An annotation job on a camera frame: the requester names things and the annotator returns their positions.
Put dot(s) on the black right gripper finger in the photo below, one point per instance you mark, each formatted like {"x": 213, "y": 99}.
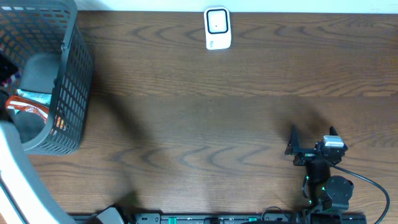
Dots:
{"x": 293, "y": 146}
{"x": 332, "y": 131}

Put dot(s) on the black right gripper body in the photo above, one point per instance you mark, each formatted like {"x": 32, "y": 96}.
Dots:
{"x": 310, "y": 152}

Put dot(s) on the teal snack packet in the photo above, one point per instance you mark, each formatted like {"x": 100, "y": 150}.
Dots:
{"x": 42, "y": 98}

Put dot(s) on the orange snack bar wrapper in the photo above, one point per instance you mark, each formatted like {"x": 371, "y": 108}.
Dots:
{"x": 18, "y": 103}

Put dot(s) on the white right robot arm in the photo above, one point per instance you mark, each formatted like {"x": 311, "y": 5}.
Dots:
{"x": 328, "y": 194}

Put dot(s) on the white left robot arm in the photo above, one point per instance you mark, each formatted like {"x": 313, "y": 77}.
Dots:
{"x": 24, "y": 197}

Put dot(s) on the white barcode scanner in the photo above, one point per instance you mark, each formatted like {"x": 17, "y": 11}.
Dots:
{"x": 217, "y": 28}

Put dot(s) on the grey plastic mesh basket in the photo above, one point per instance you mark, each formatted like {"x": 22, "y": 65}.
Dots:
{"x": 41, "y": 39}

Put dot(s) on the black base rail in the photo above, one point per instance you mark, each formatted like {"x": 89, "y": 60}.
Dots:
{"x": 273, "y": 217}

